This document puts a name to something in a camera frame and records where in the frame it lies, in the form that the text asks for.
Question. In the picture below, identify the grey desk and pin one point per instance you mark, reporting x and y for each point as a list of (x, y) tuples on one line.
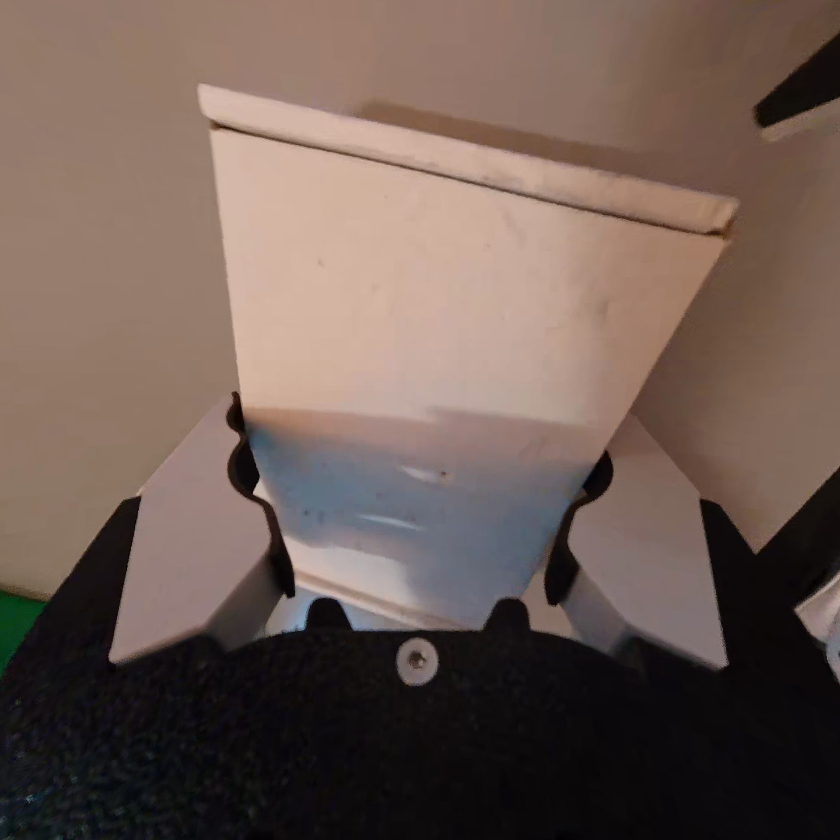
[(98, 262)]

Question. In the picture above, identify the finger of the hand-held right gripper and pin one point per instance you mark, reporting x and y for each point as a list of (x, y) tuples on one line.
[(810, 92), (817, 544)]

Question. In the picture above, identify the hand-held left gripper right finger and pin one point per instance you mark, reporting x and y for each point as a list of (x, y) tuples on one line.
[(656, 558)]

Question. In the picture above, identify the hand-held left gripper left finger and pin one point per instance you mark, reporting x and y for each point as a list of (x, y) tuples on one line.
[(184, 538)]

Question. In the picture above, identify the green bin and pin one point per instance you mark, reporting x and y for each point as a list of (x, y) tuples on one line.
[(16, 630)]

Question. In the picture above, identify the white cardboard box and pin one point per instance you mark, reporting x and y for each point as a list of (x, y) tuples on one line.
[(446, 295)]

